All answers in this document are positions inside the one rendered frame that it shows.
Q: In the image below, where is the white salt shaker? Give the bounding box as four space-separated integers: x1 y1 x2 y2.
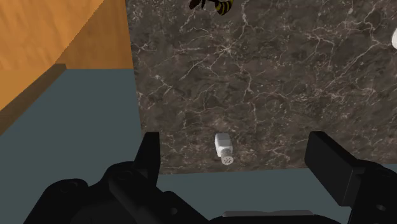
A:
214 132 235 166

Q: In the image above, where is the black and yellow bee toy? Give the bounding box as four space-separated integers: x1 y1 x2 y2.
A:
188 0 234 17

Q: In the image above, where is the orange wooden cabinet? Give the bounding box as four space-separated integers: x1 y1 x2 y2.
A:
0 0 135 137

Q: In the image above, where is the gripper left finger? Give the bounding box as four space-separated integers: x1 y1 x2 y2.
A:
23 131 209 224

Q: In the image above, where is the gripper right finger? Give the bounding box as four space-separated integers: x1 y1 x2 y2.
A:
304 130 397 224

